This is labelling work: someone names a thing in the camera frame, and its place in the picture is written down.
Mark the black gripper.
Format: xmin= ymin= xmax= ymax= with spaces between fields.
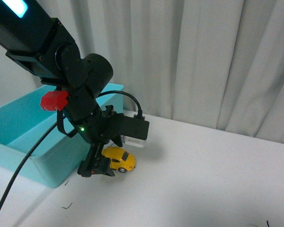
xmin=77 ymin=105 xmax=150 ymax=178

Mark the yellow beetle toy car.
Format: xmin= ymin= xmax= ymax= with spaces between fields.
xmin=102 ymin=146 xmax=136 ymax=173

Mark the turquoise storage box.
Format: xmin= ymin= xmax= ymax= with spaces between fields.
xmin=0 ymin=83 xmax=124 ymax=189

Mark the grey-white curtain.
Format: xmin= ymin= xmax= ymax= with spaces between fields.
xmin=0 ymin=0 xmax=284 ymax=145

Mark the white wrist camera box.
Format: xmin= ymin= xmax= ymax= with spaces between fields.
xmin=121 ymin=115 xmax=150 ymax=148

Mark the black camera cable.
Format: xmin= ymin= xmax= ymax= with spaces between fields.
xmin=0 ymin=90 xmax=143 ymax=227

